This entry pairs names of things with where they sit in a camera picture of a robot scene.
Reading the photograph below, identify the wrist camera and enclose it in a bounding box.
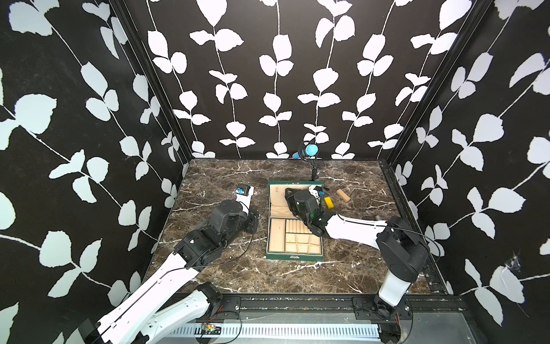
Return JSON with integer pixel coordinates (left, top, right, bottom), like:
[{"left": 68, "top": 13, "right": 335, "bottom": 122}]
[
  {"left": 308, "top": 185, "right": 325, "bottom": 203},
  {"left": 236, "top": 183, "right": 254, "bottom": 214}
]

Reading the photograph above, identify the wooden block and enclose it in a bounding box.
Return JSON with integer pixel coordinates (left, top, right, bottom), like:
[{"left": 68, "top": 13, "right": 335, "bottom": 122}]
[{"left": 337, "top": 189, "right": 351, "bottom": 202}]

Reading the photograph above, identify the blue microphone on tripod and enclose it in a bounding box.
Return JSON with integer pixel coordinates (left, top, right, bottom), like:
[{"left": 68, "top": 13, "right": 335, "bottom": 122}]
[{"left": 292, "top": 143, "right": 319, "bottom": 181}]

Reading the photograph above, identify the yellow block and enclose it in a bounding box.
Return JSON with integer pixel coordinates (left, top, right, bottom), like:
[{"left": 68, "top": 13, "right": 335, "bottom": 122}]
[{"left": 324, "top": 197, "right": 335, "bottom": 209}]

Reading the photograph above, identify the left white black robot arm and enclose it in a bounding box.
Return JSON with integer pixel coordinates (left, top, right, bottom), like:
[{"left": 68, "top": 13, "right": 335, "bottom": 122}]
[{"left": 77, "top": 195, "right": 259, "bottom": 343}]

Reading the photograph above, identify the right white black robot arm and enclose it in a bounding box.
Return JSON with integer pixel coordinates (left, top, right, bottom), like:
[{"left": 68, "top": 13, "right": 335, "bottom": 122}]
[{"left": 284, "top": 188, "right": 429, "bottom": 320}]

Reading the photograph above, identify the white slotted cable duct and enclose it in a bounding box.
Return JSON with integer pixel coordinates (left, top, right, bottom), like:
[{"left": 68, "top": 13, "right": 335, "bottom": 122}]
[{"left": 166, "top": 323, "right": 380, "bottom": 341}]

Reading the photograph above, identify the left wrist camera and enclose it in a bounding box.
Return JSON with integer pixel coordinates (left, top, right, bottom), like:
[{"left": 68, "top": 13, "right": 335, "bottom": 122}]
[{"left": 236, "top": 183, "right": 254, "bottom": 214}]

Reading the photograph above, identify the small circuit board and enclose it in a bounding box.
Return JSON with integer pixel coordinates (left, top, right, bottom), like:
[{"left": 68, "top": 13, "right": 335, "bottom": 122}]
[{"left": 198, "top": 324, "right": 222, "bottom": 337}]

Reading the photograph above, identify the green jewelry box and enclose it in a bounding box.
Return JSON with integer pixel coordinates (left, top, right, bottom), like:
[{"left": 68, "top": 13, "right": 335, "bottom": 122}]
[{"left": 266, "top": 181, "right": 324, "bottom": 262}]

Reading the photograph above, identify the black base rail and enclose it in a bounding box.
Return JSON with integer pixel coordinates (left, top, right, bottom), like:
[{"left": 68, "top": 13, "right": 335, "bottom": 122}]
[{"left": 214, "top": 294, "right": 468, "bottom": 323}]

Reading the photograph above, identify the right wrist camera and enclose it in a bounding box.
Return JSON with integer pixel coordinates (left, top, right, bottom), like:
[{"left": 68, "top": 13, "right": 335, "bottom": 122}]
[{"left": 308, "top": 185, "right": 325, "bottom": 203}]

